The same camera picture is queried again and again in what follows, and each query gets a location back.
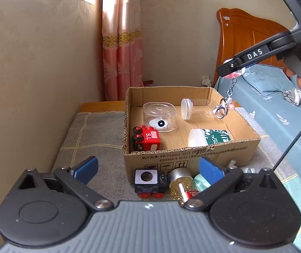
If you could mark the clear plastic bottle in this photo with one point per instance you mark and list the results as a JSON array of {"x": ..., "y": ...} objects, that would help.
[{"x": 187, "y": 108}]

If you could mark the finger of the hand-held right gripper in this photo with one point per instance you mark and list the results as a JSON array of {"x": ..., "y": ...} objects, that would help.
[{"x": 254, "y": 54}]

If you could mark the grey crumpled cloth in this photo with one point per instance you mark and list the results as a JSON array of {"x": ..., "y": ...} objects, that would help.
[{"x": 294, "y": 97}]

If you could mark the white black oval disc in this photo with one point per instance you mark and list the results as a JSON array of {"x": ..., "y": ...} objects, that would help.
[{"x": 159, "y": 123}]

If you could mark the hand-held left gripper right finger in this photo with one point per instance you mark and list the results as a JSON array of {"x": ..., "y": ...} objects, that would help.
[{"x": 211, "y": 172}]

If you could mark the pink curtain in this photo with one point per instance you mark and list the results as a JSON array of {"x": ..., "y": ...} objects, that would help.
[{"x": 121, "y": 44}]

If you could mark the blue floral bed sheet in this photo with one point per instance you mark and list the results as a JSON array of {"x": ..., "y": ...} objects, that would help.
[{"x": 284, "y": 137}]

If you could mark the white wall socket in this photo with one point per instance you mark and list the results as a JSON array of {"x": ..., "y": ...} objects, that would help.
[{"x": 205, "y": 81}]

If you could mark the blue floral pillow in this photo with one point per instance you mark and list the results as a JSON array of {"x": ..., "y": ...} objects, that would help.
[{"x": 266, "y": 81}]

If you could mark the mint green round case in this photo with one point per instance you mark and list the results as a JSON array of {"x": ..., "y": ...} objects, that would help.
[{"x": 200, "y": 183}]

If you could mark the large grey toy animal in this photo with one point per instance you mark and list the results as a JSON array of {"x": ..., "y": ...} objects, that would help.
[{"x": 249, "y": 170}]

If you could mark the cardboard box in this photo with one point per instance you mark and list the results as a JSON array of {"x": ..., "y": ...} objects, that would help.
[{"x": 219, "y": 152}]

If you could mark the checked green grey blanket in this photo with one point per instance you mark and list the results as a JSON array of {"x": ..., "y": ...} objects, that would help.
[{"x": 92, "y": 137}]

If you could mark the wooden table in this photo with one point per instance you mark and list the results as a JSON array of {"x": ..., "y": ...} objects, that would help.
[{"x": 100, "y": 106}]

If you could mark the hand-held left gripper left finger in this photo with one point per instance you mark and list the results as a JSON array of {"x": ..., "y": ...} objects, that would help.
[{"x": 86, "y": 168}]

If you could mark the black toy train car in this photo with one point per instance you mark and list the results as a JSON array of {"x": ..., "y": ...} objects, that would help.
[{"x": 146, "y": 187}]

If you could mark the wooden bed headboard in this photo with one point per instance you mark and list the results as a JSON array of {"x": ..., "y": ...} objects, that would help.
[{"x": 245, "y": 37}]

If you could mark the capsule bottle with gold cap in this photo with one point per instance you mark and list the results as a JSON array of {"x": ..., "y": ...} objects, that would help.
[{"x": 179, "y": 187}]

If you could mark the clear round plastic container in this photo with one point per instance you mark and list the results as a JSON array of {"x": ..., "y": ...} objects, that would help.
[{"x": 159, "y": 109}]

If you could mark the small grey toy animal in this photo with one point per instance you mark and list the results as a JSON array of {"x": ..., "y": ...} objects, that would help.
[{"x": 232, "y": 164}]

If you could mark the red toy train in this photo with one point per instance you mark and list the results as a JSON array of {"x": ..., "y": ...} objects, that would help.
[{"x": 150, "y": 139}]

